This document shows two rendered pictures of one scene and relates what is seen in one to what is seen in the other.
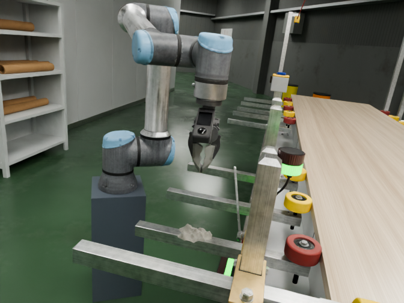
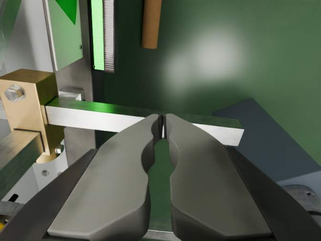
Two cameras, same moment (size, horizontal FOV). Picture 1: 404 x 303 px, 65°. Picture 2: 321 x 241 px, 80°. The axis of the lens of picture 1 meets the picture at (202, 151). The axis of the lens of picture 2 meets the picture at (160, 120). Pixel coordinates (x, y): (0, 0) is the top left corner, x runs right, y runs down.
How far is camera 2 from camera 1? 83 cm
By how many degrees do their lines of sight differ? 42
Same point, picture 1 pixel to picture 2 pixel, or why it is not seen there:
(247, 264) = not seen: outside the picture
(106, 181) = (312, 202)
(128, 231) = (248, 149)
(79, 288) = (267, 109)
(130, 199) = not seen: hidden behind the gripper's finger
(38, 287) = (304, 103)
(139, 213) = not seen: hidden behind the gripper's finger
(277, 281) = (42, 48)
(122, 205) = (272, 172)
